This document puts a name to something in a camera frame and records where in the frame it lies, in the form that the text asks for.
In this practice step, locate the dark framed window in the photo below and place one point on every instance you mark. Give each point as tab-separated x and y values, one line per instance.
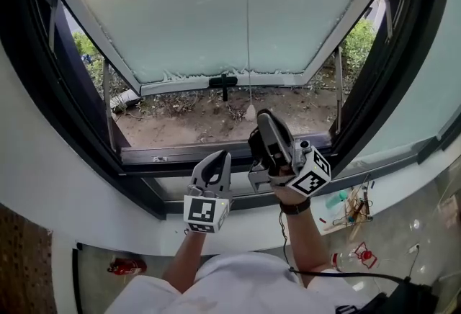
32	82

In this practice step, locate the person's right forearm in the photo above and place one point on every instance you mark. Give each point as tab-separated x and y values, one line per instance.
306	244

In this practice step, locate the frosted glass window sash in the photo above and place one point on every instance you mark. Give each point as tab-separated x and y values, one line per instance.
198	17

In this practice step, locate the pile of clothes hangers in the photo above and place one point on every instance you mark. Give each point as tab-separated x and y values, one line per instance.
354	211

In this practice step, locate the person's white shirt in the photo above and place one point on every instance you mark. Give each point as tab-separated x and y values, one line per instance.
234	287

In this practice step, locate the red fire extinguisher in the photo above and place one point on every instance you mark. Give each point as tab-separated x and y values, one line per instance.
127	266

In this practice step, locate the black backpack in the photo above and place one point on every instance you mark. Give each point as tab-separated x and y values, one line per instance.
403	296

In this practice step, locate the green bottle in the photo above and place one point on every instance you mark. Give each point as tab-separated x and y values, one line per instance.
338	199

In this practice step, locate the person's right hand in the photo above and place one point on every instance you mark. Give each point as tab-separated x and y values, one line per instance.
291	195

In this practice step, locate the small white power strip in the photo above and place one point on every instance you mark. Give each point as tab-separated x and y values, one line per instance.
414	248

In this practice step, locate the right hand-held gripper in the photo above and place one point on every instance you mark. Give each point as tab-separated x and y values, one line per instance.
311	175

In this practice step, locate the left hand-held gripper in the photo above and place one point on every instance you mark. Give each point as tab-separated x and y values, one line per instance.
200	210

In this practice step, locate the person's left forearm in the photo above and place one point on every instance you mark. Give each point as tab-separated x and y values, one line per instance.
187	262

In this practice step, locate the clear water jug red cap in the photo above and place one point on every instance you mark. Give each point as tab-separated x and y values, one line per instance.
351	258

